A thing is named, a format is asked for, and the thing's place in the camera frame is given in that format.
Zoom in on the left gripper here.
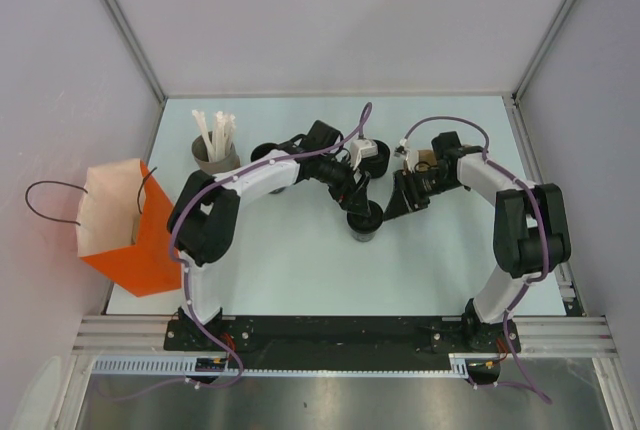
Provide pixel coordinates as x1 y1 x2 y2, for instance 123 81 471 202
315 153 370 217

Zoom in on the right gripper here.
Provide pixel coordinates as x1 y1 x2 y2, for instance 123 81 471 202
383 167 462 221

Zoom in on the black cup lid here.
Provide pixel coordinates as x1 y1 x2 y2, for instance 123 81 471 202
347 200 383 234

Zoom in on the black smooth coffee cup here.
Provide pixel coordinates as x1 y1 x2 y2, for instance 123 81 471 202
250 143 279 162

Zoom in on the orange paper bag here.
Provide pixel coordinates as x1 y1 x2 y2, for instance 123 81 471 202
76 159 181 297

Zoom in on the black ribbed coffee cup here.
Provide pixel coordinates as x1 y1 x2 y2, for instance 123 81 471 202
366 140 390 179

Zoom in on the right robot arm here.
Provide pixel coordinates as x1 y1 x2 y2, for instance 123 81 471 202
384 132 571 351

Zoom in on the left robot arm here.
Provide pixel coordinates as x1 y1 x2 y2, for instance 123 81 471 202
168 121 389 350

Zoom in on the grey straw holder cup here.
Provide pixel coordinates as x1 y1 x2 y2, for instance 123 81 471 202
191 136 241 175

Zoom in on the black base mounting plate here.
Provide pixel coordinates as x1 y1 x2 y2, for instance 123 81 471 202
163 311 521 364

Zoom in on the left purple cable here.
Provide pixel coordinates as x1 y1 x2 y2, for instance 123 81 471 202
168 102 374 321

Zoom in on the purple cable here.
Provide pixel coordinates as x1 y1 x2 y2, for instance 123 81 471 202
168 102 374 321
399 115 551 316

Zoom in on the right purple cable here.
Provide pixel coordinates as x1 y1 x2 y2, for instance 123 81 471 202
399 115 551 316

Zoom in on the white cable duct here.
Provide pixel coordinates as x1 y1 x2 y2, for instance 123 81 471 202
93 355 501 378

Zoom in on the aluminium frame rail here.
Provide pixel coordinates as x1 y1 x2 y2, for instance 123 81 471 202
72 315 170 355

